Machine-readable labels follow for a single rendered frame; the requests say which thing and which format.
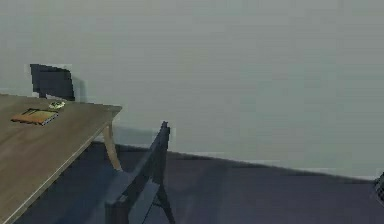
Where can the brown wooden table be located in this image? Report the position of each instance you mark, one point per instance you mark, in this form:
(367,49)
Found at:
(40,146)

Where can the dark blue chair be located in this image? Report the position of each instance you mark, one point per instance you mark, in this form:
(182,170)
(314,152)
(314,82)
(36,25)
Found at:
(146,176)
(53,81)

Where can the orange book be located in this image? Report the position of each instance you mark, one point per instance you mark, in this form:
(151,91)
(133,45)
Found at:
(35,116)

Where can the dark object at wall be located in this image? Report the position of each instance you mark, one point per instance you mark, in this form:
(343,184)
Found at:
(380,188)

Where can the small pale green object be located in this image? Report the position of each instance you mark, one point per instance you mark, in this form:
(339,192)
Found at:
(57,105)

